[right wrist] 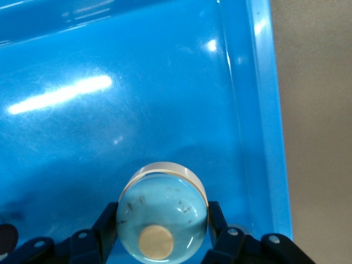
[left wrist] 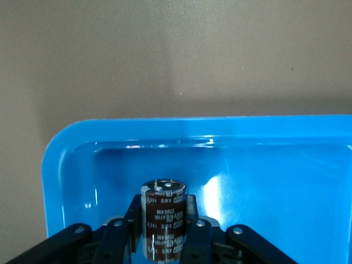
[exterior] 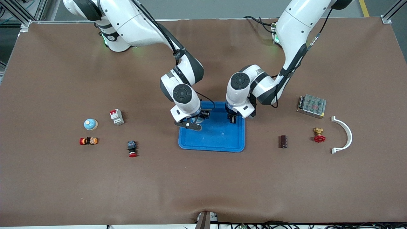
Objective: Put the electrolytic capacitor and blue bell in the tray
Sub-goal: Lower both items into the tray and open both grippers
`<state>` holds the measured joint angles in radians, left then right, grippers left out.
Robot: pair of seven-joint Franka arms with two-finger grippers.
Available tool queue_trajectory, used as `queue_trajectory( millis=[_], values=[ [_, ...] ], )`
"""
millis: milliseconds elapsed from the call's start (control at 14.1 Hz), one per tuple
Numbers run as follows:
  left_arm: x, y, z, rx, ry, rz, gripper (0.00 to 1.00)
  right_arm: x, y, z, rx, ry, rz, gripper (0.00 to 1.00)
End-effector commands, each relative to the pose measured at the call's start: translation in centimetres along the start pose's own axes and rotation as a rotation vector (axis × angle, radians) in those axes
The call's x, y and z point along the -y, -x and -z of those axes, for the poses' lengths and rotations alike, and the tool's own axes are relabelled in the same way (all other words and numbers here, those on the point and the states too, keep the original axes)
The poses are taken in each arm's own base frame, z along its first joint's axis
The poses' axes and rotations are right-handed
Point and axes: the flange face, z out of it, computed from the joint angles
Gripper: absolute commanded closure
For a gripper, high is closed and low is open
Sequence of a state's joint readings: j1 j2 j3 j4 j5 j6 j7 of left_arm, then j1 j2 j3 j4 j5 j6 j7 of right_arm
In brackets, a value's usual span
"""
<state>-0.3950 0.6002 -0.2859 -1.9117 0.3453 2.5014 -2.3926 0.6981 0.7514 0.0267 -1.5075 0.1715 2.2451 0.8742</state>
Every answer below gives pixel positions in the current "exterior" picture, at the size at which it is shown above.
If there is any blue plastic tray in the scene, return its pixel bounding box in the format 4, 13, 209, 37
178, 101, 246, 153

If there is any metal table clamp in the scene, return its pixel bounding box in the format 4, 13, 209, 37
195, 211, 219, 229

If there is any metal mesh power supply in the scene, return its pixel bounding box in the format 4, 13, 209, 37
297, 94, 327, 119

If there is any brown table cover mat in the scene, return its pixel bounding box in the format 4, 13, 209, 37
0, 17, 407, 227

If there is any white red circuit breaker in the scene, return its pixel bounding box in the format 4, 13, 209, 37
109, 108, 125, 126

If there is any white curved plastic bracket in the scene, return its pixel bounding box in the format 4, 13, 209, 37
331, 116, 353, 154

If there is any red emergency stop button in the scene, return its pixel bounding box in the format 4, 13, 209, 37
127, 141, 138, 158

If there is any aluminium frame profile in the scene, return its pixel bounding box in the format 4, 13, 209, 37
382, 0, 407, 24
0, 0, 48, 29

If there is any brass valve red handle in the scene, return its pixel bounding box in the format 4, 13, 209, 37
312, 127, 326, 143

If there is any black left base cable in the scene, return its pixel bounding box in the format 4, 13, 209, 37
243, 15, 278, 33

